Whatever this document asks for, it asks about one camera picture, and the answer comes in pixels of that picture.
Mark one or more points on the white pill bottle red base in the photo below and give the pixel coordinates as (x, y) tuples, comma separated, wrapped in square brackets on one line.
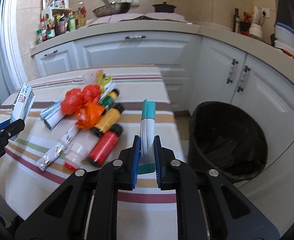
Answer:
[(77, 153)]

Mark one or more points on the teal white carton box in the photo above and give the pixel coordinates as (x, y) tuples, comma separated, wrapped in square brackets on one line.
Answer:
[(147, 134)]

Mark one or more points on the silver white snack wrapper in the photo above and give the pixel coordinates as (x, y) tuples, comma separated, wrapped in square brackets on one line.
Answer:
[(55, 151)]

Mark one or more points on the dark olive oil bottle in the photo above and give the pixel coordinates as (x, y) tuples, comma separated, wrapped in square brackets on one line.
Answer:
[(236, 26)]

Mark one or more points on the black cooking pot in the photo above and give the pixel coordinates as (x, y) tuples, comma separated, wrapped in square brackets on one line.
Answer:
[(164, 7)]

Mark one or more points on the white spice rack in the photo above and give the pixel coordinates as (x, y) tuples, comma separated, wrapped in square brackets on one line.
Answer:
[(52, 16)]

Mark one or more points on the cooking oil bottle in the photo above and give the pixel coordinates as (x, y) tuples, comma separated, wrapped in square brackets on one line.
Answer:
[(81, 14)]

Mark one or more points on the red figurine decoration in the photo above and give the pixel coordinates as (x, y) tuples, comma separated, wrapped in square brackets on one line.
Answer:
[(245, 24)]

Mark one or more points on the beige countertop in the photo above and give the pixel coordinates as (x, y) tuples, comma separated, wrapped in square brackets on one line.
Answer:
[(162, 30)]

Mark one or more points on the red plastic bag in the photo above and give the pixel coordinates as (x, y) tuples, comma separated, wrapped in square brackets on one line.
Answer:
[(77, 98)]

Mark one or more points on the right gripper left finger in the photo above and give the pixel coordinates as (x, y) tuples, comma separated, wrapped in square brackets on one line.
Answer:
[(85, 205)]

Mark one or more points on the green label black bottle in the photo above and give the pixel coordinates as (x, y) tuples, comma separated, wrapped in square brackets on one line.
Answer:
[(109, 99)]

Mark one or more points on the white jar appliance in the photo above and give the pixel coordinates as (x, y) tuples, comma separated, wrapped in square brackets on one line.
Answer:
[(255, 30)]

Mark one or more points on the white stacked bowls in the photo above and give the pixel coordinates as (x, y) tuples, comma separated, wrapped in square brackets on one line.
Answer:
[(284, 38)]

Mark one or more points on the yellow green wrapper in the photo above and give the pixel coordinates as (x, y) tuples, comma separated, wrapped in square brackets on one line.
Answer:
[(103, 81)]

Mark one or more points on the light blue ointment tube box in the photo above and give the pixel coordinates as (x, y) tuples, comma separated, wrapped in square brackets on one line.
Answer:
[(52, 115)]

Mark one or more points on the black trash bin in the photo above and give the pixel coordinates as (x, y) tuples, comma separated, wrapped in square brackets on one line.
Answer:
[(225, 138)]

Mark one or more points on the clear orange dotted wrapper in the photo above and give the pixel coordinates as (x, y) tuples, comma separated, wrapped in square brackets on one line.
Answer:
[(93, 77)]

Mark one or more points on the metal wok pan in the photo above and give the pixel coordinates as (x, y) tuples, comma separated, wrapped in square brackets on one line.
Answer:
[(109, 9)]

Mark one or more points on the blue white medicine box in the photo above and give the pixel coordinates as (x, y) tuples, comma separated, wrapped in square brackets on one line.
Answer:
[(23, 103)]

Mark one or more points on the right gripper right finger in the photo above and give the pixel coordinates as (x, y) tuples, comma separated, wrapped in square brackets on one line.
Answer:
[(208, 205)]

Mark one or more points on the yellow label black bottle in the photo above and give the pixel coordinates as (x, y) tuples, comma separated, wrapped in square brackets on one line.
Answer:
[(108, 119)]

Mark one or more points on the wall power socket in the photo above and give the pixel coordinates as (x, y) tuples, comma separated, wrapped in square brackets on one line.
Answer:
[(265, 12)]

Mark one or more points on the white kitchen cabinets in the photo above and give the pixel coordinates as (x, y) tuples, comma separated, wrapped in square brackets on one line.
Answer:
[(246, 73)]

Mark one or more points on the red label black bottle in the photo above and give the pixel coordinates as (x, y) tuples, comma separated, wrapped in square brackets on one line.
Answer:
[(104, 146)]

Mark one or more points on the orange plastic bag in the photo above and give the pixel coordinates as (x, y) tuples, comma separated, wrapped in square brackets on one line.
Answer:
[(89, 115)]

